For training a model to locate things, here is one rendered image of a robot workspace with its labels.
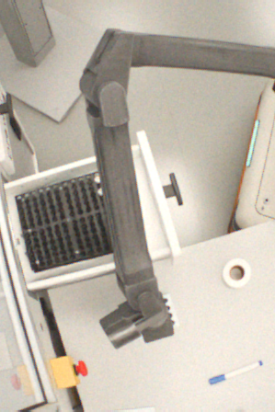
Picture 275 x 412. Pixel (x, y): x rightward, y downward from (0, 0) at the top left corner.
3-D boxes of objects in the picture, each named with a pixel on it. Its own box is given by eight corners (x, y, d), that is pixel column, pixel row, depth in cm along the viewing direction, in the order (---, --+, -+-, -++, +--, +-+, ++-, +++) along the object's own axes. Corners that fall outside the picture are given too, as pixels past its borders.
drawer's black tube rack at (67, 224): (109, 177, 139) (108, 167, 133) (130, 250, 134) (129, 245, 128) (19, 203, 138) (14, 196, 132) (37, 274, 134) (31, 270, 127)
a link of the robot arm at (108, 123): (129, 79, 85) (108, 66, 94) (92, 88, 84) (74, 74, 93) (165, 310, 106) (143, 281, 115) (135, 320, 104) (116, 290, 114)
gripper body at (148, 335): (144, 344, 120) (143, 343, 113) (131, 300, 123) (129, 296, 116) (175, 335, 121) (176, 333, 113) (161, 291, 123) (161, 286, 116)
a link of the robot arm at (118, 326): (152, 291, 104) (135, 267, 111) (95, 321, 102) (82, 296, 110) (175, 331, 110) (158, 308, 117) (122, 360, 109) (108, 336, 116)
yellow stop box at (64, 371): (74, 355, 128) (70, 354, 121) (84, 383, 126) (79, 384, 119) (53, 360, 128) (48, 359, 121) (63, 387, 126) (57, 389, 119)
